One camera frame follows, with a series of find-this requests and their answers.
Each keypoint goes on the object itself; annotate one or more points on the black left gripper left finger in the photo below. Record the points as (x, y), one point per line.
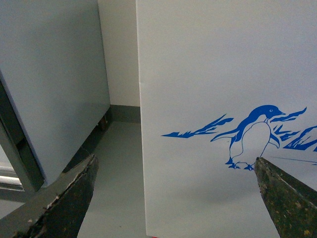
(58, 210)

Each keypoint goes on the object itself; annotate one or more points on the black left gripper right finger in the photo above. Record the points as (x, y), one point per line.
(291, 204)

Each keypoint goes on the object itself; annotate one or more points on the tall glass-door display fridge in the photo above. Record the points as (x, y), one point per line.
(53, 68)

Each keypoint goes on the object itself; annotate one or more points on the white blue chest freezer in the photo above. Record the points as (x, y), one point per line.
(223, 82)

